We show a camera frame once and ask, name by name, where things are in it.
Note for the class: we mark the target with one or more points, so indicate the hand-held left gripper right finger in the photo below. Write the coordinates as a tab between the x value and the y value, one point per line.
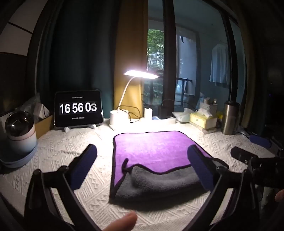
199	166

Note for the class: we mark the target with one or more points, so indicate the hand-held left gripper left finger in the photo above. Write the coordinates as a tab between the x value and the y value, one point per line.
85	164

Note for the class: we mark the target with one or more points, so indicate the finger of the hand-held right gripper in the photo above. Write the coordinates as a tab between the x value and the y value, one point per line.
260	141
243	154

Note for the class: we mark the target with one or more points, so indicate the purple and grey towel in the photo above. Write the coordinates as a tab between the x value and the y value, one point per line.
155	148

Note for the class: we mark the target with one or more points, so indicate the person's right hand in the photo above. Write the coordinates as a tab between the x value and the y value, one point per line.
280	196

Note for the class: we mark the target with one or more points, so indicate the person's left hand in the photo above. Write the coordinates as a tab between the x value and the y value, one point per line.
122	222

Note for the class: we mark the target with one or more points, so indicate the white textured tablecloth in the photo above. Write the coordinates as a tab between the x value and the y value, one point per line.
66	151

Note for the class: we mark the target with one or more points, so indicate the book under tissue box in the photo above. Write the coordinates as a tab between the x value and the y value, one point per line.
210	130

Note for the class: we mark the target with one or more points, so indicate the white tablet stand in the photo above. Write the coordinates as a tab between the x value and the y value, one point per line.
92	126

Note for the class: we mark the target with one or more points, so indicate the stainless steel thermos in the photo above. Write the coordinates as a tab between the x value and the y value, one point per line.
230	117

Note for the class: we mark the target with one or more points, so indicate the yellow tissue box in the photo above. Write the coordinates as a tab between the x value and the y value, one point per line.
203	121

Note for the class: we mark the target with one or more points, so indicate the white crumpled bag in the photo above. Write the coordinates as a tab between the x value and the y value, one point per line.
183	115

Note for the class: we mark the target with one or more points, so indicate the cardboard box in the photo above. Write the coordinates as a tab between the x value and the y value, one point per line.
44	126

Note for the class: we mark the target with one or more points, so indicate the tablet showing clock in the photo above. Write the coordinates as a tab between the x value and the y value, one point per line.
78	108

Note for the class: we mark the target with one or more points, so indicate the white power strip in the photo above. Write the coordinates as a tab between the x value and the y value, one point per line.
165	121

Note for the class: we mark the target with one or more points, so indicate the white desk lamp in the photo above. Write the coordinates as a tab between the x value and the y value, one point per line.
118	117

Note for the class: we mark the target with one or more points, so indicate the white woven basket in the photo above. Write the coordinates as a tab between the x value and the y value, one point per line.
209	107

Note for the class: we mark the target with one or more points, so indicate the black power adapter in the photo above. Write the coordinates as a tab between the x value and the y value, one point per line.
164	111

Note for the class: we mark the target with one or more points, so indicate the white charger block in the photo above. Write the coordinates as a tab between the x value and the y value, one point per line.
148	113

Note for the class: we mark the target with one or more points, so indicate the clear plastic bag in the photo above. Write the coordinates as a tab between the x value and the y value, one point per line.
33	105

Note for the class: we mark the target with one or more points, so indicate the balcony rack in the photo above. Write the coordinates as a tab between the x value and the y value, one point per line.
184	88

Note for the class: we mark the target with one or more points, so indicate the hanging white shirt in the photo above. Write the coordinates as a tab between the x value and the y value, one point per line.
219	64

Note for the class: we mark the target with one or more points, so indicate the dark green curtain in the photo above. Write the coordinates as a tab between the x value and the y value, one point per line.
77	48

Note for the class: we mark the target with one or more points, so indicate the yellow curtain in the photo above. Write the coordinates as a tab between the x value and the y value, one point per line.
131	44

